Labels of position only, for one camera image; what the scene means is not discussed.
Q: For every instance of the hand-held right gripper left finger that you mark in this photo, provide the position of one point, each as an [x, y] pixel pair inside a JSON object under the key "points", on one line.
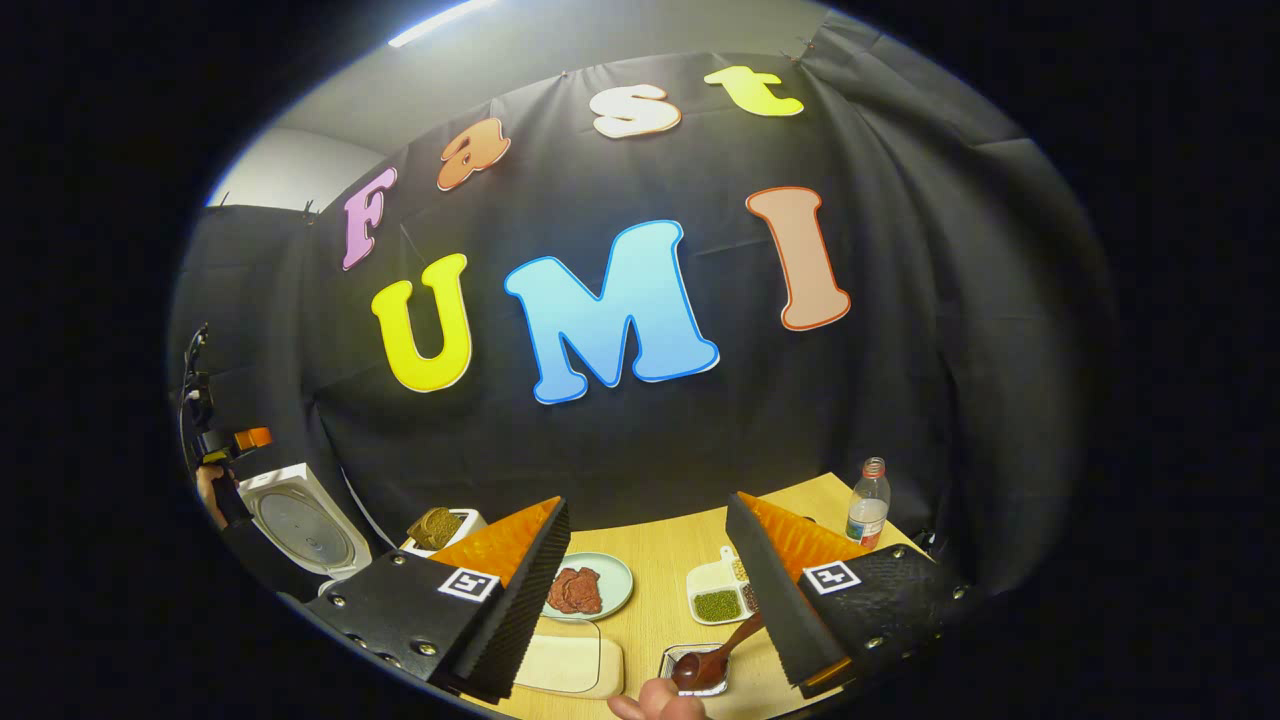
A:
{"points": [[520, 600]]}

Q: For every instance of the dark wooden spoon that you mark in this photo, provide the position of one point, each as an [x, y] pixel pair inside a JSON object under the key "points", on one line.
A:
{"points": [[695, 668]]}

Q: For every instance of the white divided dish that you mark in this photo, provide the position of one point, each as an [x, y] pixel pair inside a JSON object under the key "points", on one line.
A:
{"points": [[710, 578]]}

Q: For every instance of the brown meat slice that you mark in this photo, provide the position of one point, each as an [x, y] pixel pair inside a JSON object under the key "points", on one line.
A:
{"points": [[588, 590], [560, 592]]}

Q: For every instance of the white rice cooker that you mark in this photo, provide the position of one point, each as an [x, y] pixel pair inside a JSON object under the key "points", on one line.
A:
{"points": [[300, 525]]}

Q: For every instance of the clear plastic water bottle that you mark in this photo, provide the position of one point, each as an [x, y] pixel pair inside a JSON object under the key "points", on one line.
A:
{"points": [[868, 510]]}

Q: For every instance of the pale green plate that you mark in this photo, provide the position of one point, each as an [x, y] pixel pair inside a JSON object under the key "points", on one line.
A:
{"points": [[618, 585]]}

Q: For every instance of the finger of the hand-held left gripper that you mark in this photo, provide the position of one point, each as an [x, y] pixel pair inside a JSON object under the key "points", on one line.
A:
{"points": [[253, 438]]}

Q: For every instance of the white toaster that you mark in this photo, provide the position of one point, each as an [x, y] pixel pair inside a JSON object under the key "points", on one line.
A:
{"points": [[470, 520]]}

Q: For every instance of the black backdrop cloth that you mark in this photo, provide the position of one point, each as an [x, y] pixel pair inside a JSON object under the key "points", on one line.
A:
{"points": [[800, 400]]}

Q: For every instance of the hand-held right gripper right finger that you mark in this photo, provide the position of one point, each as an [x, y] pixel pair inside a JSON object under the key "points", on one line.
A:
{"points": [[775, 600]]}

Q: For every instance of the dark red beans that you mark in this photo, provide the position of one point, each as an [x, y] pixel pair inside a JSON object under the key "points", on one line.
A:
{"points": [[750, 598]]}

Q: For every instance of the metal chopstick holder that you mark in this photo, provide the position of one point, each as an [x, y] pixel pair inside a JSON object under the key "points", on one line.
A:
{"points": [[668, 655]]}

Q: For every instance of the brown toast slice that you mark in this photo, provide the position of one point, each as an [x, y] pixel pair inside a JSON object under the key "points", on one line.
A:
{"points": [[435, 527]]}

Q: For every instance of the green mung beans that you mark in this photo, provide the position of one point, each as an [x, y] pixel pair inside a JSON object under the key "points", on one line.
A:
{"points": [[717, 605]]}

